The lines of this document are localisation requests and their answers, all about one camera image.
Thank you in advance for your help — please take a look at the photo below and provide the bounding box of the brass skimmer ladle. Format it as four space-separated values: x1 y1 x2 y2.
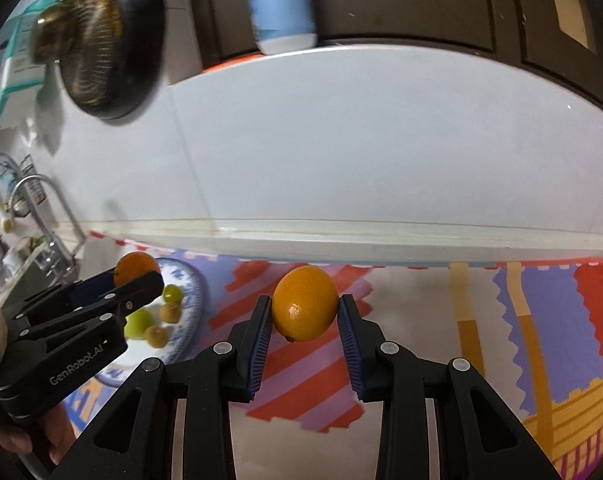
32 0 125 106

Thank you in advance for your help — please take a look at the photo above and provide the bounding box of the brown speckled fruit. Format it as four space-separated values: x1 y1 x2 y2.
145 325 171 348

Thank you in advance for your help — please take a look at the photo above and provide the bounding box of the teal and white box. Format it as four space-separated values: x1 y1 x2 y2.
0 0 65 131

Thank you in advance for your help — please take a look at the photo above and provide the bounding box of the colourful patterned mat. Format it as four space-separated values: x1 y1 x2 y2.
62 230 603 480

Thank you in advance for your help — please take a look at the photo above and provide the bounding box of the orange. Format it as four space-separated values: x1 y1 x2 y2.
114 252 161 286
272 266 340 343

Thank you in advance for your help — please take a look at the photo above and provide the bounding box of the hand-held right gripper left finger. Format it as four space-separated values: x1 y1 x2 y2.
49 295 274 480

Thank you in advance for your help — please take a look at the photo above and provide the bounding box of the person's left hand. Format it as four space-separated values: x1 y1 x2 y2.
0 402 78 466

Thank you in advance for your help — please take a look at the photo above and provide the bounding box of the chrome faucet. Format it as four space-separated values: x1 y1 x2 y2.
4 174 87 271

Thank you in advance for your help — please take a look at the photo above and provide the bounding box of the blue and white plate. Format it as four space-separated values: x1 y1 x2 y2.
94 257 205 388

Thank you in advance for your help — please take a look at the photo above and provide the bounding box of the light blue cylinder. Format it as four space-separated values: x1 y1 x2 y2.
240 0 318 56

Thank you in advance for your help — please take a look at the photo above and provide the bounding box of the black frying pan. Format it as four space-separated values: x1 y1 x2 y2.
32 0 165 121

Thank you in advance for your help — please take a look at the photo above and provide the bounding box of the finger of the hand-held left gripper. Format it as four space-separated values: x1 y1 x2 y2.
10 270 165 344
10 267 118 324

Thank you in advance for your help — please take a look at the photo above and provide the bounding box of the dark wooden cabinet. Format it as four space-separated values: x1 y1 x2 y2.
166 0 603 126

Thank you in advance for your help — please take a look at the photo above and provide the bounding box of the wire sink rack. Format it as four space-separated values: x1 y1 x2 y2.
14 157 50 207

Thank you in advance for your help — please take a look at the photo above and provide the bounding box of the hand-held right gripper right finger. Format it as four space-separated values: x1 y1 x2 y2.
338 295 565 480

